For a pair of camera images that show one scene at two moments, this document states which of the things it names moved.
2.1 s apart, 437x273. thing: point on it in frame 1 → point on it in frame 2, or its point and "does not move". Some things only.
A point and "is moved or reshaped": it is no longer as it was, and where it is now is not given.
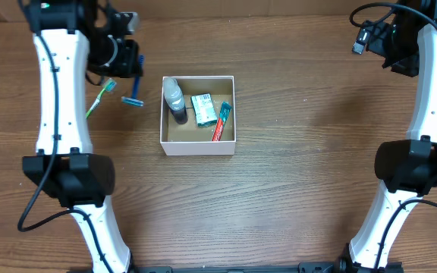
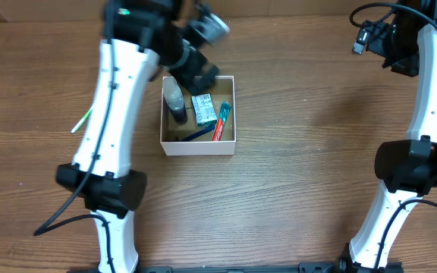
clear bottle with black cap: x=175 y=100 does not move
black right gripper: x=407 y=64 does not move
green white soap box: x=204 y=110 does not move
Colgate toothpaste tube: x=225 y=109 does not move
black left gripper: x=125 y=64 → x=184 y=70
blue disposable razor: x=133 y=101 is moved or reshaped
